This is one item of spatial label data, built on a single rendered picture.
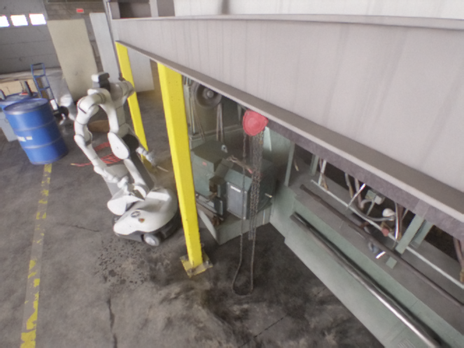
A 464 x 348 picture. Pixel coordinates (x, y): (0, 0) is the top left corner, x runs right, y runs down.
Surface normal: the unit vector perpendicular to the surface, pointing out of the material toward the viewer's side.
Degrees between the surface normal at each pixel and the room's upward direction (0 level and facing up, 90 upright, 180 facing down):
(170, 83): 90
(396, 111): 90
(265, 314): 0
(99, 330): 0
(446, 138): 90
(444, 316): 0
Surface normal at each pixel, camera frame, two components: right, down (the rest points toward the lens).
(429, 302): 0.00, -0.83
